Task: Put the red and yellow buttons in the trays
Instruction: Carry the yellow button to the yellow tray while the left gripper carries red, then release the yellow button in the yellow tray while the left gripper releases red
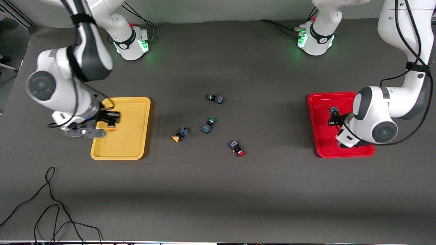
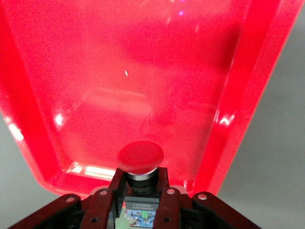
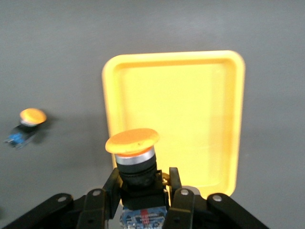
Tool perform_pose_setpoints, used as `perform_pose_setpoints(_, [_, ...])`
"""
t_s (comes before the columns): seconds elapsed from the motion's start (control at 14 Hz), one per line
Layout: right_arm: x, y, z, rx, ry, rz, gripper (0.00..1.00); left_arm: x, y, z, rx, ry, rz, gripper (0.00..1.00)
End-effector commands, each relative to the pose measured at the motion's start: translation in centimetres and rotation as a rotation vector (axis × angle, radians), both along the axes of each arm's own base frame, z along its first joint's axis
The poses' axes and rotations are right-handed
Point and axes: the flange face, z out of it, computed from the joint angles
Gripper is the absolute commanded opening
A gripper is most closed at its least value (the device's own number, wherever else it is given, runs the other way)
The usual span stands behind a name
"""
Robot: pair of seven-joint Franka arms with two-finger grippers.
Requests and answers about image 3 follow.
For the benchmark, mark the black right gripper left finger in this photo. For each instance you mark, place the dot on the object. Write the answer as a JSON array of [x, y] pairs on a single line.
[[95, 205]]

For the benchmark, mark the dark grey table mat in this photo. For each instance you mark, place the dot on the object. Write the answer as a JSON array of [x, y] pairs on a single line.
[[47, 47]]

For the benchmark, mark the yellow plastic tray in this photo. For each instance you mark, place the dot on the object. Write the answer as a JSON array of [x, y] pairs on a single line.
[[178, 107]]

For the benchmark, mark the yellow push button switch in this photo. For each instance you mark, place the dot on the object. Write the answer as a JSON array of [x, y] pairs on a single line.
[[132, 140], [33, 115]]

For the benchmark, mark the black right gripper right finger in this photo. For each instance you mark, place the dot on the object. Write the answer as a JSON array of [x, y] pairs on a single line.
[[186, 207]]

